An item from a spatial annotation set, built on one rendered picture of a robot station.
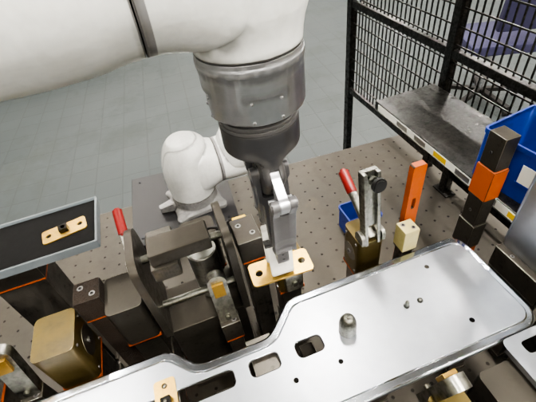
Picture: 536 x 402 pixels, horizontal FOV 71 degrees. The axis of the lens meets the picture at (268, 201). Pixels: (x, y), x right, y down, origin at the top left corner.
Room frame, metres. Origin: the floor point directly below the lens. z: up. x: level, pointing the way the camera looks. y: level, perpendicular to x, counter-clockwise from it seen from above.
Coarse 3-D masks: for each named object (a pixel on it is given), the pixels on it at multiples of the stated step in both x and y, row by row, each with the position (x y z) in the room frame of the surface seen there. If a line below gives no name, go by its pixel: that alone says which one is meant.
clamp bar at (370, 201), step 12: (372, 168) 0.52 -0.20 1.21; (360, 180) 0.51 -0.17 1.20; (372, 180) 0.50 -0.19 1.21; (384, 180) 0.49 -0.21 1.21; (360, 192) 0.51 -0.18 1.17; (372, 192) 0.51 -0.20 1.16; (360, 204) 0.51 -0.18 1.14; (372, 204) 0.51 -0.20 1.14; (360, 216) 0.51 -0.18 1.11; (372, 216) 0.50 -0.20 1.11; (360, 228) 0.50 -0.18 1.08; (372, 228) 0.51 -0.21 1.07
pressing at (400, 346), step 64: (448, 256) 0.46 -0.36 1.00; (320, 320) 0.36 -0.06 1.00; (384, 320) 0.34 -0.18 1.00; (448, 320) 0.32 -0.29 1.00; (512, 320) 0.30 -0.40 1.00; (128, 384) 0.29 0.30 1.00; (192, 384) 0.28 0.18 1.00; (256, 384) 0.26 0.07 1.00; (320, 384) 0.24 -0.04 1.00; (384, 384) 0.23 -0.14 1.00
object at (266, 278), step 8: (296, 256) 0.32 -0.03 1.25; (304, 256) 0.32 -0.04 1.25; (256, 264) 0.32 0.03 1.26; (264, 264) 0.31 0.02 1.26; (296, 264) 0.31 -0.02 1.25; (304, 264) 0.30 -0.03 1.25; (312, 264) 0.30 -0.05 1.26; (256, 272) 0.30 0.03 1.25; (264, 272) 0.30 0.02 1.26; (288, 272) 0.30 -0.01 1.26; (296, 272) 0.29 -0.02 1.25; (304, 272) 0.29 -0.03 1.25; (256, 280) 0.29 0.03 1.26; (264, 280) 0.29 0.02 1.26; (272, 280) 0.29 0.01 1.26; (280, 280) 0.29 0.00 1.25
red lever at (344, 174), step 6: (342, 168) 0.61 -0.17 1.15; (342, 174) 0.60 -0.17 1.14; (348, 174) 0.60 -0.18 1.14; (342, 180) 0.59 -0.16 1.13; (348, 180) 0.59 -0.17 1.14; (348, 186) 0.58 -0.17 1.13; (354, 186) 0.58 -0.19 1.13; (348, 192) 0.57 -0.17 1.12; (354, 192) 0.57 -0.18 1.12; (354, 198) 0.56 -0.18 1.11; (354, 204) 0.55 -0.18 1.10; (372, 234) 0.49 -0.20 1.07
